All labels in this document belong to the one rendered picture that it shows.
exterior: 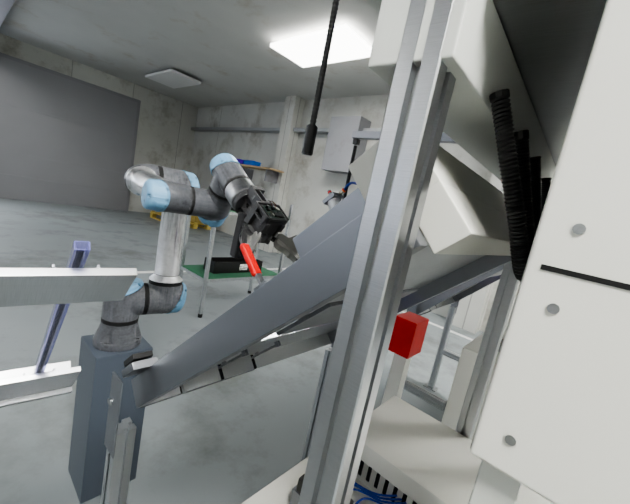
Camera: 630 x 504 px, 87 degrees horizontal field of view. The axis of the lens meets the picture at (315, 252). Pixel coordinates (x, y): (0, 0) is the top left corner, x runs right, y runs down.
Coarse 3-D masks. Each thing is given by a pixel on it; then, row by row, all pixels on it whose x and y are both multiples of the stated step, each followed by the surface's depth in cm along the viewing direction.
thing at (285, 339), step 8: (312, 328) 93; (320, 328) 100; (328, 328) 109; (336, 328) 120; (272, 336) 80; (280, 336) 83; (288, 336) 89; (296, 336) 96; (304, 336) 104; (312, 336) 114; (256, 344) 80; (264, 344) 85; (272, 344) 92; (280, 344) 89; (240, 352) 82; (248, 352) 88
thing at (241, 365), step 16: (320, 336) 120; (272, 352) 101; (288, 352) 106; (304, 352) 111; (224, 368) 88; (240, 368) 91; (256, 368) 95; (192, 384) 80; (208, 384) 83; (160, 400) 74
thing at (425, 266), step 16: (416, 256) 56; (432, 256) 61; (448, 256) 68; (464, 256) 76; (480, 256) 87; (416, 272) 71; (432, 272) 81; (448, 272) 93; (416, 288) 68; (336, 304) 46; (304, 320) 48; (320, 320) 54; (336, 320) 63
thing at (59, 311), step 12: (72, 252) 34; (84, 252) 34; (72, 264) 35; (84, 264) 36; (60, 312) 43; (48, 324) 46; (60, 324) 46; (48, 336) 48; (48, 348) 51; (48, 360) 55; (36, 372) 58
